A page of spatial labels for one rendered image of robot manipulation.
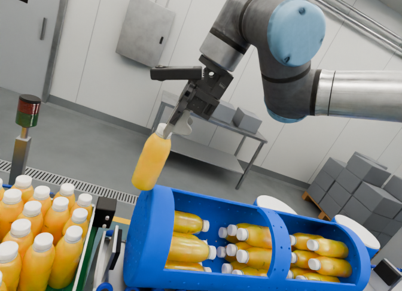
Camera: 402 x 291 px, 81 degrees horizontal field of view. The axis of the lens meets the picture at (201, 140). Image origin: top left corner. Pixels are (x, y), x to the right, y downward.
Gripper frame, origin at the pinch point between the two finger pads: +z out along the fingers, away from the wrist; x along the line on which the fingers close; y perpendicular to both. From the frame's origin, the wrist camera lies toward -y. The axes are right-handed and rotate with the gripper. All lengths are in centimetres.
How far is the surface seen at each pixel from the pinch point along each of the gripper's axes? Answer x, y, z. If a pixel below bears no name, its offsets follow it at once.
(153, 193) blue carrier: -1.7, 5.8, 18.2
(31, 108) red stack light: 22, -41, 26
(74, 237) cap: -10.9, -7.2, 34.1
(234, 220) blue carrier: 18, 45, 30
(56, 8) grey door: 306, -183, 58
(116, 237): -4.2, 3.0, 36.7
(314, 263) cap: 5, 74, 22
